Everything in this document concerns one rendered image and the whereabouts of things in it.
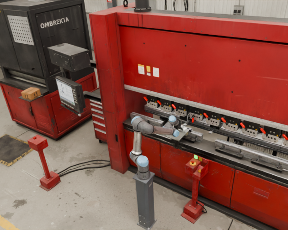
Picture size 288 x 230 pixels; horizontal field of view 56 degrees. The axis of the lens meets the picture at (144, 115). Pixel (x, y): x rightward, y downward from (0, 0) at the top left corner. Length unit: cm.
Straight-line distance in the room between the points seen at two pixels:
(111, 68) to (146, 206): 165
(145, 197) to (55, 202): 143
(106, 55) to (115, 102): 62
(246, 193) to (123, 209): 153
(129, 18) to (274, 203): 254
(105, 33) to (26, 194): 250
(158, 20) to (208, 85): 85
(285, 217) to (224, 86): 154
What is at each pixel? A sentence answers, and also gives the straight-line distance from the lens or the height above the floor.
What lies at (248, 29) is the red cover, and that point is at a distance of 262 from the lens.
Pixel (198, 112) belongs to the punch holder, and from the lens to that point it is 312.
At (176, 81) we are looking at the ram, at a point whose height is 160.
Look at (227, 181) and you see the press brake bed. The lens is 335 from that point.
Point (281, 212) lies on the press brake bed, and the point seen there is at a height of 42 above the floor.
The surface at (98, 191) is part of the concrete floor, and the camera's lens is 403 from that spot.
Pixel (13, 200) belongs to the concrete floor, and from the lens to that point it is 435.
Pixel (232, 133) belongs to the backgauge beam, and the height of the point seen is 95.
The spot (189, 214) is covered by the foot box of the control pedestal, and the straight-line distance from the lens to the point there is 363.
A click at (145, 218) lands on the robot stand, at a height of 19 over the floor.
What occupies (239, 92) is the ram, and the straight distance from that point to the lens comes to 284.
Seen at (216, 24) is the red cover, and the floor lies 226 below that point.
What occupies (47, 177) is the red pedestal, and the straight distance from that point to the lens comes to 424.
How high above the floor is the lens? 284
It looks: 30 degrees down
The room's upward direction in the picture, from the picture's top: 3 degrees counter-clockwise
